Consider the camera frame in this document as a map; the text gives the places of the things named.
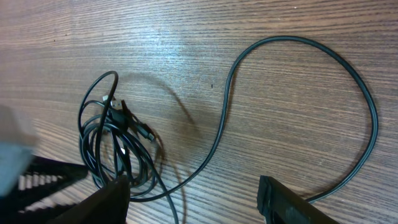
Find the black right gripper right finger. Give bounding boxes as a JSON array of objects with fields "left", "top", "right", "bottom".
[{"left": 257, "top": 175, "right": 338, "bottom": 224}]

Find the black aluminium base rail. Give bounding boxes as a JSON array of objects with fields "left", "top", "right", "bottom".
[{"left": 1, "top": 156, "right": 88, "bottom": 223}]

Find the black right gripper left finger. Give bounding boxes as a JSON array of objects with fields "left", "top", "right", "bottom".
[{"left": 47, "top": 175, "right": 130, "bottom": 224}]

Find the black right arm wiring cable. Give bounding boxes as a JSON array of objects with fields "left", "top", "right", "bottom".
[{"left": 129, "top": 35, "right": 379, "bottom": 204}]

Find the black cable with white plug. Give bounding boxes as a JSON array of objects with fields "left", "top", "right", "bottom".
[{"left": 102, "top": 95, "right": 156, "bottom": 187}]

